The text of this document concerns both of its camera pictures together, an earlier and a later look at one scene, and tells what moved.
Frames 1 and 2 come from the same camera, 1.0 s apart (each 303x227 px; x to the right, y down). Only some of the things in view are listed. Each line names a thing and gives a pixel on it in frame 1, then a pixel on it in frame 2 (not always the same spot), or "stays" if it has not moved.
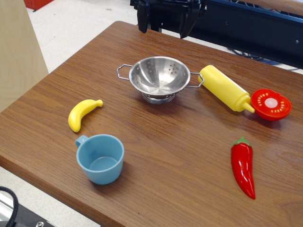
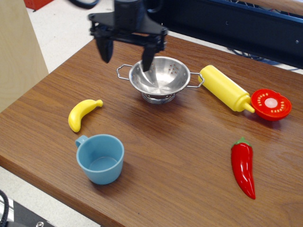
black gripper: (189, 11) to (128, 21)
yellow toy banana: (78, 111) stays
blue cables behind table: (256, 58) stays
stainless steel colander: (158, 79) stays
